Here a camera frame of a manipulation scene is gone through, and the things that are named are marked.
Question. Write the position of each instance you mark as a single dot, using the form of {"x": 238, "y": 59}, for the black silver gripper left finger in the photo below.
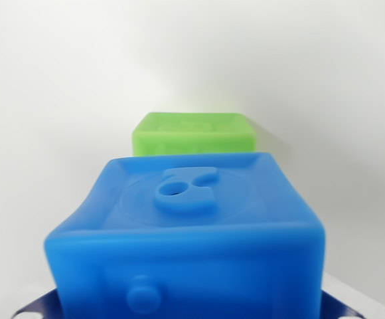
{"x": 38, "y": 304}

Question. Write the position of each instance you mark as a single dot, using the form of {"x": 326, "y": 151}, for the black silver gripper right finger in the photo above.
{"x": 338, "y": 305}

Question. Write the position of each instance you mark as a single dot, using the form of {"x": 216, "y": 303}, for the blue cube with raised dots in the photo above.
{"x": 186, "y": 239}

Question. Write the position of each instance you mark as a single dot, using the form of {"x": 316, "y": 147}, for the green cube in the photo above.
{"x": 192, "y": 136}

